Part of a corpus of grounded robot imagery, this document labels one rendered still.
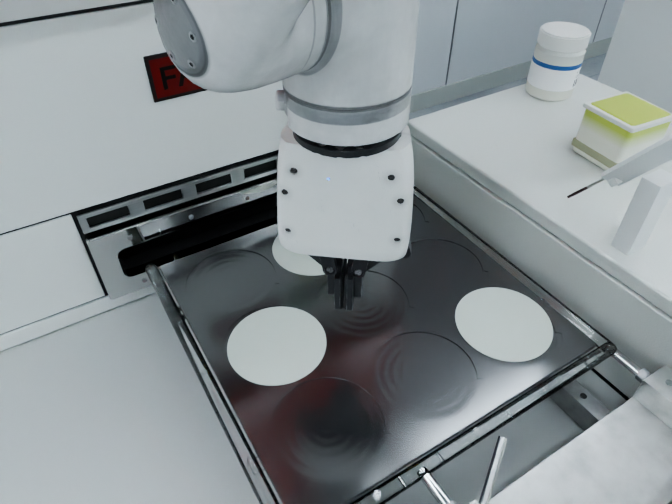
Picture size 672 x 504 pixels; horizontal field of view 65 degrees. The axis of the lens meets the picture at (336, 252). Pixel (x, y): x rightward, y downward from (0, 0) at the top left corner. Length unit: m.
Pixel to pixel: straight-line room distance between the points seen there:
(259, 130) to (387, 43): 0.37
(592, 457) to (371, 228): 0.29
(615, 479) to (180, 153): 0.54
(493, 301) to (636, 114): 0.28
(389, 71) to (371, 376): 0.30
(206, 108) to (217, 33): 0.38
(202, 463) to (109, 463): 0.09
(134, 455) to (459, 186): 0.50
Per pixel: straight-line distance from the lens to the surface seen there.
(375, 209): 0.37
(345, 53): 0.30
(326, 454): 0.48
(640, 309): 0.60
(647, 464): 0.57
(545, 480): 0.52
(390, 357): 0.53
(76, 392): 0.67
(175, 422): 0.61
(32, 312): 0.71
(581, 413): 0.62
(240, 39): 0.24
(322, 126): 0.33
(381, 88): 0.32
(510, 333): 0.58
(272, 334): 0.55
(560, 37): 0.85
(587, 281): 0.63
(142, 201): 0.65
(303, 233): 0.40
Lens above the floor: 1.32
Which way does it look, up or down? 42 degrees down
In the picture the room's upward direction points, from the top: straight up
